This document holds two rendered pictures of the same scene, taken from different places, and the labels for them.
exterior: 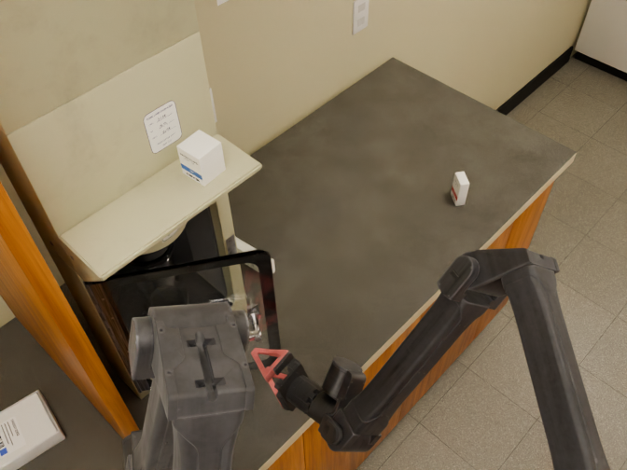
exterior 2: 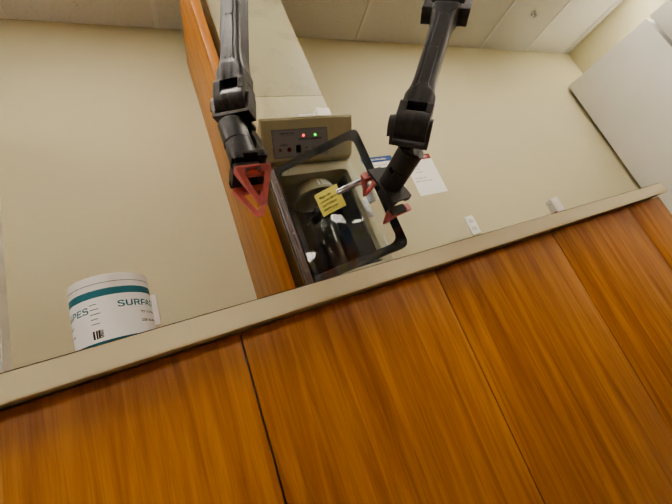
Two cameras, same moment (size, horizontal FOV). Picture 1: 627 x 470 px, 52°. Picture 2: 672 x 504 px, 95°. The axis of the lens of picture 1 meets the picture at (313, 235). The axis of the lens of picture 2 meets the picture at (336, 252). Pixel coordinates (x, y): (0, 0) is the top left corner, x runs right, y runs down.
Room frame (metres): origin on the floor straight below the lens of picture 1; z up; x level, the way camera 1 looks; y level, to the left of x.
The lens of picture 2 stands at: (-0.15, -0.03, 0.83)
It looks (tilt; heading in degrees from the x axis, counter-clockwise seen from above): 15 degrees up; 20
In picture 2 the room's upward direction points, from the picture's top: 21 degrees counter-clockwise
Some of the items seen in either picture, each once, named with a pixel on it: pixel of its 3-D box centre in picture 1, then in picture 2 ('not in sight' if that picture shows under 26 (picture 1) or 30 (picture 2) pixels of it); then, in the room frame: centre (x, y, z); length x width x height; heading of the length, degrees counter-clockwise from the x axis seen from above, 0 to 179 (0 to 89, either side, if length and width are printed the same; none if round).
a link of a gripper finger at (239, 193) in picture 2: not in sight; (253, 192); (0.31, 0.26, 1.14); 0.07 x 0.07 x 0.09; 47
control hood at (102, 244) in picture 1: (170, 218); (308, 139); (0.70, 0.24, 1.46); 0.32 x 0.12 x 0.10; 135
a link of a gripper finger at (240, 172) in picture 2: not in sight; (255, 187); (0.30, 0.25, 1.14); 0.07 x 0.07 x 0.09; 47
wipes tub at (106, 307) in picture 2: not in sight; (114, 319); (0.23, 0.60, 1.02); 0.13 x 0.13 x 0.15
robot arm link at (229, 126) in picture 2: not in sight; (236, 136); (0.31, 0.26, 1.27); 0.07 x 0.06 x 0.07; 14
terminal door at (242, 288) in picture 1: (199, 327); (333, 205); (0.65, 0.22, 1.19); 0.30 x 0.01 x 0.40; 101
